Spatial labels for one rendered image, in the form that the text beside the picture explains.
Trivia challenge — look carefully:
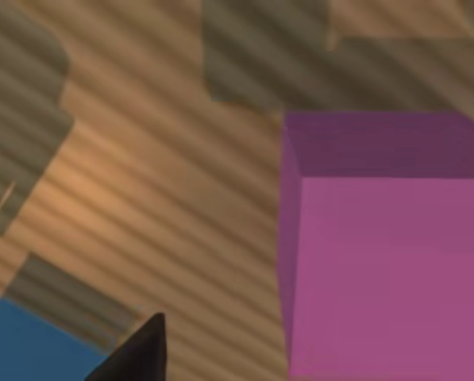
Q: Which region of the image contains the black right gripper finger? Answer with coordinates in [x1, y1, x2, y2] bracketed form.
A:
[83, 312, 168, 381]

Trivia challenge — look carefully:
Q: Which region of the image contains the blue cube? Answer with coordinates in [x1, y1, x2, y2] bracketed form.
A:
[0, 297, 110, 381]

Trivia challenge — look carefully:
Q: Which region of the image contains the magenta cube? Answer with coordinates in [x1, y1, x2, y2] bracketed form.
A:
[276, 110, 474, 378]

